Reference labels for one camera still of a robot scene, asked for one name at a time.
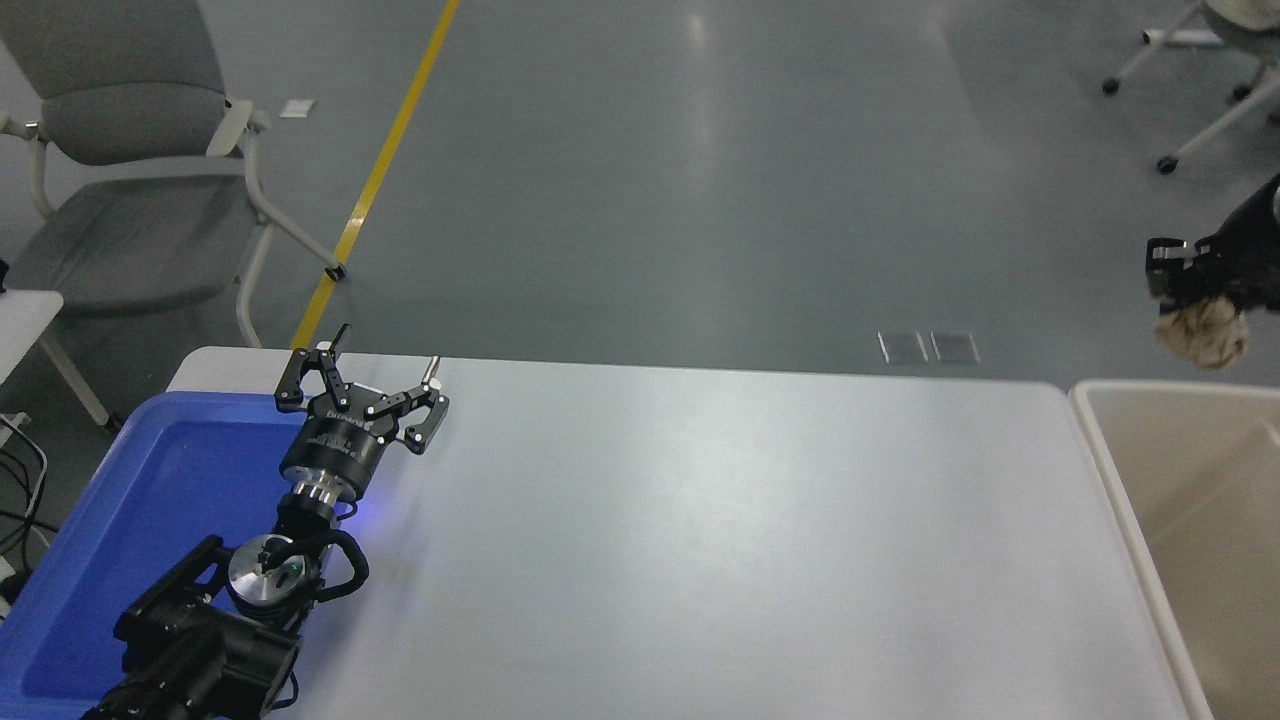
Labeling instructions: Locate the tan paper ball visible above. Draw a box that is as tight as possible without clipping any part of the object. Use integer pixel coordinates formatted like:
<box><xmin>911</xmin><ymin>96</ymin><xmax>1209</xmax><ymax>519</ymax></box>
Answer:
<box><xmin>1155</xmin><ymin>297</ymin><xmax>1250</xmax><ymax>370</ymax></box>

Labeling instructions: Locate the blue plastic tray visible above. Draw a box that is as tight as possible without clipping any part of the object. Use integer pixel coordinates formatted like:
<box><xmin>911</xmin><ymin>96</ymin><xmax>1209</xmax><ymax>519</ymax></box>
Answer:
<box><xmin>0</xmin><ymin>391</ymin><xmax>323</xmax><ymax>717</ymax></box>

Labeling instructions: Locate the black cable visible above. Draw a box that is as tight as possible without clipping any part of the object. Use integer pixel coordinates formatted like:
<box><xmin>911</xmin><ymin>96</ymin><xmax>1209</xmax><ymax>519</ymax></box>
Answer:
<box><xmin>0</xmin><ymin>414</ymin><xmax>49</xmax><ymax>551</ymax></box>

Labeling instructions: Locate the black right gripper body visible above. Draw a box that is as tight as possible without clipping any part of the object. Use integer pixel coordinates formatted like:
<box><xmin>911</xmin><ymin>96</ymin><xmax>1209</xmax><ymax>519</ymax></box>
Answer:
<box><xmin>1205</xmin><ymin>174</ymin><xmax>1280</xmax><ymax>301</ymax></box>

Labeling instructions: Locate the white wheeled chair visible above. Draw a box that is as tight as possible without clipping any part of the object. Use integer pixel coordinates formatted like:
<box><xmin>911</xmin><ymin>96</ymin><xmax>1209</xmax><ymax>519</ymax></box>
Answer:
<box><xmin>1101</xmin><ymin>0</ymin><xmax>1280</xmax><ymax>177</ymax></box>

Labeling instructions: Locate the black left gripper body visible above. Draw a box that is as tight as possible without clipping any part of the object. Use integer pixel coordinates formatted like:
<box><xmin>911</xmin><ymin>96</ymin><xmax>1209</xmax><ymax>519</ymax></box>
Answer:
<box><xmin>278</xmin><ymin>385</ymin><xmax>402</xmax><ymax>499</ymax></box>

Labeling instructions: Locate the small white side table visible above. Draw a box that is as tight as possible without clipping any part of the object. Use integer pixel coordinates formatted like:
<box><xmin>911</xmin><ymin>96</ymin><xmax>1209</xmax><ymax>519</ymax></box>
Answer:
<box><xmin>0</xmin><ymin>290</ymin><xmax>64</xmax><ymax>383</ymax></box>

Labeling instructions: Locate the grey chair with white frame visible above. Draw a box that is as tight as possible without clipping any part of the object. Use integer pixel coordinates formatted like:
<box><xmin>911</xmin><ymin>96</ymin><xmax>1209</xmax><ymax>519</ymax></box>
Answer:
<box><xmin>0</xmin><ymin>0</ymin><xmax>348</xmax><ymax>433</ymax></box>

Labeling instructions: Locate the large pale bin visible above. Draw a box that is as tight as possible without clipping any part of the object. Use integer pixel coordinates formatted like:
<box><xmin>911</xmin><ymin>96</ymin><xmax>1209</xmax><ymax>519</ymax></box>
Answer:
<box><xmin>1069</xmin><ymin>380</ymin><xmax>1280</xmax><ymax>720</ymax></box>

